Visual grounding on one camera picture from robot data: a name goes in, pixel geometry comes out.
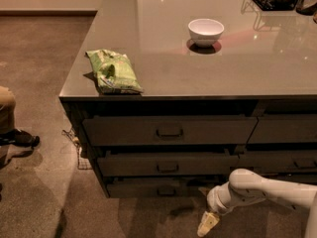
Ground wire rack on floor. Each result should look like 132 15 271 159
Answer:
61 129 92 171

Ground green chip bag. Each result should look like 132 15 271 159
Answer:
86 50 143 94

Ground white bowl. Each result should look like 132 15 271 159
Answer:
188 19 224 48

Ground dark drawer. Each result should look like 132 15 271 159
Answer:
236 150 317 174
106 176 225 198
264 174 317 185
97 151 239 177
249 114 317 144
82 116 257 146

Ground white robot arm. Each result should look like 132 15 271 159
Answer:
197 169 317 238

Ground dark counter cabinet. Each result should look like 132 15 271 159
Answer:
60 0 317 197

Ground dark object at corner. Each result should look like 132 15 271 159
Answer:
295 0 317 16

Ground person leg tan trousers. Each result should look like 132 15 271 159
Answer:
0 86 16 134

